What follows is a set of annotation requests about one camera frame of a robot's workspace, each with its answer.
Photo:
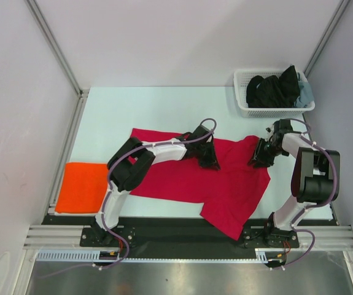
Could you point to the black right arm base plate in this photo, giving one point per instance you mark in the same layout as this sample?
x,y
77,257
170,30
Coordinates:
x,y
260,237

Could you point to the aluminium front frame rail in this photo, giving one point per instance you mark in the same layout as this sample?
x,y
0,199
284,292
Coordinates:
x,y
320,238

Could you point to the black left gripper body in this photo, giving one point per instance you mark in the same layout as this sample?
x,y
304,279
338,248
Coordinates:
x,y
199,149

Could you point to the red t shirt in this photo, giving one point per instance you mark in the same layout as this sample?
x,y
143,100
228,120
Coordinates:
x,y
229,196

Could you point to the black garment in basket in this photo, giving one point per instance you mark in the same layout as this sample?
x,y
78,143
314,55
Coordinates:
x,y
273,91

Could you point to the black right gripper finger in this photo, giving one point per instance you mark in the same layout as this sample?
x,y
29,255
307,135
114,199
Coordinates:
x,y
259,147
265,159

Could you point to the aluminium right corner post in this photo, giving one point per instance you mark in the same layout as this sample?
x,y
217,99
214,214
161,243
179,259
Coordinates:
x,y
327,34

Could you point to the folded orange t shirt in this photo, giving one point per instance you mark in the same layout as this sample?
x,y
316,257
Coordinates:
x,y
83,188

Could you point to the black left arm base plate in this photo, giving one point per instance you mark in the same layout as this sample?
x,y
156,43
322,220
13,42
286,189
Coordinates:
x,y
96,237

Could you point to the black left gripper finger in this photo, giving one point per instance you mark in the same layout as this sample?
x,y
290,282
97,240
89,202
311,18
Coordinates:
x,y
213,157
205,156

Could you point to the light blue garment in basket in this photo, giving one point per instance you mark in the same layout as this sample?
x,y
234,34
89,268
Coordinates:
x,y
305,97

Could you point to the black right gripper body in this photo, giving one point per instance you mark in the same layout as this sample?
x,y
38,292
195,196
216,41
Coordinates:
x,y
263,150

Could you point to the aluminium corner post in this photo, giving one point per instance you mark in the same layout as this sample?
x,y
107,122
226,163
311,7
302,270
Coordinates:
x,y
327,34
52,42

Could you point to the aluminium left corner post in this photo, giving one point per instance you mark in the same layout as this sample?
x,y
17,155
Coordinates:
x,y
52,42

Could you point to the white perforated plastic basket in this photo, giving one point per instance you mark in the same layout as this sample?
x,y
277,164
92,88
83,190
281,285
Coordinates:
x,y
241,79

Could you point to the white slotted cable duct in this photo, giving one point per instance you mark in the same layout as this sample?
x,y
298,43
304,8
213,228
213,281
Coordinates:
x,y
237,255

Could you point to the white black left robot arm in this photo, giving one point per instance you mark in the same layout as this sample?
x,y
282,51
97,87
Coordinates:
x,y
131,163

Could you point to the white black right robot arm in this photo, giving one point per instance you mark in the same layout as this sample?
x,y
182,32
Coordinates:
x,y
314,182

